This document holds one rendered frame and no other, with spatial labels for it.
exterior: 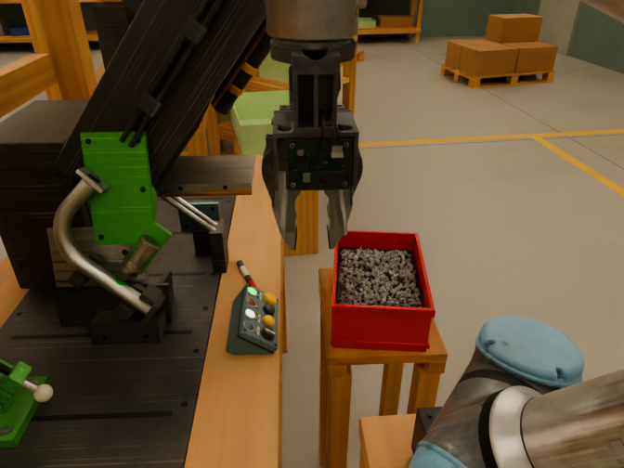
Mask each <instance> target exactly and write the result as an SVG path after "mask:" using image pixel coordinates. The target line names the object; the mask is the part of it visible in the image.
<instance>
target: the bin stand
mask: <svg viewBox="0 0 624 468"><path fill-rule="evenodd" d="M332 280H333V267H329V268H320V269H319V270H318V287H319V297H320V352H319V435H318V457H319V466H326V468H346V466H347V451H348V435H349V419H350V403H351V387H352V371H351V365H367V364H383V380H382V390H381V398H380V408H379V416H389V415H397V409H398V402H399V395H400V387H401V381H402V373H403V367H404V363H414V366H413V373H412V379H411V385H410V391H409V404H408V410H407V414H416V413H417V408H430V407H434V406H435V403H436V395H437V389H438V385H439V380H440V374H441V373H444V372H445V368H446V363H447V362H446V361H447V358H448V352H447V350H446V347H445V346H444V343H443V341H442V338H441V336H440V333H439V331H438V328H437V326H436V323H435V320H434V318H433V317H432V319H431V325H430V331H429V337H428V340H429V345H430V348H429V349H428V348H426V352H410V351H390V350H371V349H353V348H333V347H332V344H331V330H332Z"/></svg>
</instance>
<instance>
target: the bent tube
mask: <svg viewBox="0 0 624 468"><path fill-rule="evenodd" d="M75 173H76V174H77V175H79V176H80V177H81V178H82V180H81V181H80V182H79V183H78V184H77V185H76V186H75V188H74V189H73V190H72V191H71V192H70V194H69V195H68V196H67V197H66V198H65V199H64V200H63V202H62V203H61V204H60V206H59V207H58V209H57V211H56V214H55V217H54V222H53V234H54V239H55V243H56V245H57V247H58V250H59V252H60V254H61V255H62V257H63V258H64V259H65V260H66V261H67V263H68V264H69V265H71V266H72V267H73V268H75V269H76V270H77V271H79V272H80V273H82V274H83V275H85V276H86V277H88V278H89V279H91V280H92V281H94V282H95V283H96V284H98V285H99V286H101V287H102V288H104V289H105V290H107V291H108V292H110V293H112V294H113V295H115V296H116V297H118V298H119V299H121V300H122V301H124V302H125V303H127V304H128V305H130V306H131V307H133V308H134V309H135V310H137V311H138V312H139V313H141V314H142V315H144V316H145V315H146V314H147V313H148V312H149V310H150V309H151V305H149V304H147V303H146V302H144V301H143V300H141V299H140V298H139V296H140V295H141V293H140V292H138V291H136V290H135V289H134V288H132V287H131V286H129V285H128V284H125V285H118V284H117V283H116V281H115V278H116V277H115V276H114V275H113V274H111V273H110V272H109V271H108V270H106V269H105V268H103V267H102V266H100V265H98V264H97V263H95V262H94V261H92V260H91V259H90V258H88V257H87V256H85V255H84V254H83V253H82V252H81V251H80V250H79V249H78V247H77V246H76V244H75V242H74V240H73V237H72V220H73V218H74V216H75V214H76V213H77V212H78V211H79V209H80V208H81V207H82V206H83V205H84V204H85V202H86V201H87V200H88V199H89V198H90V197H91V196H92V194H93V193H94V192H95V191H96V190H97V191H98V192H99V193H102V192H104V191H106V190H108V189H109V188H110V187H111V186H110V185H109V184H108V183H106V182H105V181H104V180H103V179H102V178H100V177H99V176H98V175H97V174H96V173H94V172H93V171H92V170H91V169H90V168H89V167H87V166H85V167H82V168H79V169H77V170H76V171H75Z"/></svg>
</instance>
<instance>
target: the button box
mask: <svg viewBox="0 0 624 468"><path fill-rule="evenodd" d="M249 288H253V289H255V290H256V295H253V294H251V293H250V292H249V291H248V289H249ZM264 294H265V292H263V291H261V290H259V289H257V288H255V287H254V286H252V285H250V284H248V283H247V284H246V285H245V286H244V287H243V289H242V290H241V291H240V293H239V294H238V295H237V297H236V298H235V299H234V301H233V304H232V310H231V317H230V322H229V329H228V336H227V348H226V351H227V352H228V353H229V354H232V355H263V354H274V352H275V351H276V350H277V349H278V321H279V299H277V302H276V303H275V304H274V305H273V306H274V307H275V313H274V314H273V315H269V314H268V313H267V312H266V311H265V309H264V306H265V305H266V304H268V303H267V302H266V301H265V299H264ZM248 298H251V299H253V300H254V301H255V305H250V304H249V303H248V302H247V299H248ZM247 309H250V310H252V311H253V312H254V318H251V317H249V316H248V315H247V314H246V310H247ZM266 315H269V316H271V317H272V318H273V319H274V320H275V324H274V325H273V326H272V327H269V326H267V325H266V324H265V322H264V321H263V318H264V317H265V316H266ZM246 321H249V322H251V323H252V324H253V330H249V329H247V328H246V327H245V325H244V323H245V322H246ZM265 327H269V328H271V329H272V330H273V331H274V332H275V337H274V338H273V339H272V340H269V339H267V338H266V337H265V336H264V335H263V333H262V330H263V329H264V328H265Z"/></svg>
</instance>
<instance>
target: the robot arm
mask: <svg viewBox="0 0 624 468"><path fill-rule="evenodd" d="M367 1H368V0H266V33H267V34H268V35H269V36H270V37H272V39H271V40H270V55H271V58H272V59H274V60H276V61H279V62H283V63H289V64H291V66H290V67H289V101H290V105H279V110H274V117H273V118H272V119H271V124H272V125H273V135H271V134H266V147H265V150H264V154H263V160H262V177H263V180H264V182H265V185H266V189H267V191H268V194H269V196H270V199H271V202H272V210H273V213H274V216H275V218H276V222H277V225H278V227H279V232H280V234H281V236H282V238H283V239H284V240H285V242H286V243H287V245H288V246H289V247H290V248H291V250H295V248H296V240H297V226H296V225H295V222H294V221H295V219H296V217H297V207H296V205H295V201H296V199H297V197H298V196H299V194H300V193H301V190H324V193H325V194H326V195H327V196H328V198H329V203H328V205H327V213H328V217H329V218H330V219H329V222H328V225H326V226H327V233H328V241H329V248H330V249H333V248H334V247H335V246H336V244H337V243H338V242H339V240H340V239H341V238H342V236H343V234H344V236H345V235H346V234H347V223H348V219H349V216H350V214H351V211H352V207H353V196H354V193H355V190H356V189H357V186H358V182H359V180H360V178H361V175H362V169H363V163H362V158H361V155H360V152H359V149H358V137H359V131H358V127H357V125H356V122H355V120H354V117H353V115H352V112H351V110H345V107H344V104H337V98H338V96H339V93H340V90H341V68H340V63H343V62H347V61H349V60H352V59H354V58H355V55H356V40H355V39H354V38H353V37H354V36H356V34H357V33H358V13H357V8H364V7H366V6H367ZM579 1H581V2H583V3H585V4H587V5H589V6H591V7H594V8H596V9H598V10H600V11H601V12H603V13H605V14H606V15H608V16H610V17H612V18H614V19H616V20H619V21H621V22H623V23H624V0H579ZM583 370H584V357H583V356H582V353H581V351H580V350H579V348H578V346H577V345H576V344H575V343H574V342H572V341H571V340H570V339H569V338H568V336H566V335H565V334H564V333H562V332H561V331H559V330H557V329H555V328H554V327H553V326H551V325H549V324H546V323H544V322H541V321H539V320H536V319H533V318H526V317H520V316H512V317H510V316H501V317H496V318H492V319H490V320H489V321H487V322H486V323H485V324H484V325H483V326H482V327H481V329H480V332H479V334H478V335H477V336H476V338H475V350H474V354H473V356H472V359H471V361H470V363H469V365H468V366H467V368H466V370H465V371H464V373H463V375H462V376H461V378H460V380H459V381H458V383H457V384H456V386H455V387H454V389H453V390H452V392H451V394H450V395H449V397H448V399H447V401H446V402H445V404H444V406H443V407H442V409H441V411H439V413H438V415H437V416H436V418H435V420H434V422H433V423H432V425H431V427H430V428H429V430H428V432H427V433H426V435H425V437H424V438H423V440H422V441H420V442H419V443H418V444H417V446H416V451H415V453H414V455H413V457H412V459H411V461H410V463H409V468H624V369H622V370H616V371H613V372H610V373H607V374H605V375H602V376H599V377H596V378H593V379H590V380H588V381H584V382H582V380H583V376H582V372H583Z"/></svg>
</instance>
